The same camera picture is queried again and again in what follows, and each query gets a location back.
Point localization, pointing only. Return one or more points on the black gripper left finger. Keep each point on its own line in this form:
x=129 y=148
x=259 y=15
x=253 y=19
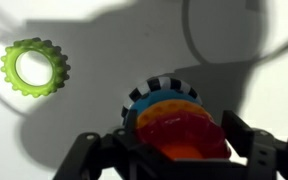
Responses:
x=91 y=153

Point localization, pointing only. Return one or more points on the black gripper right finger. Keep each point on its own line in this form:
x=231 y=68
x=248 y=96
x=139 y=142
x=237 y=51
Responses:
x=266 y=155

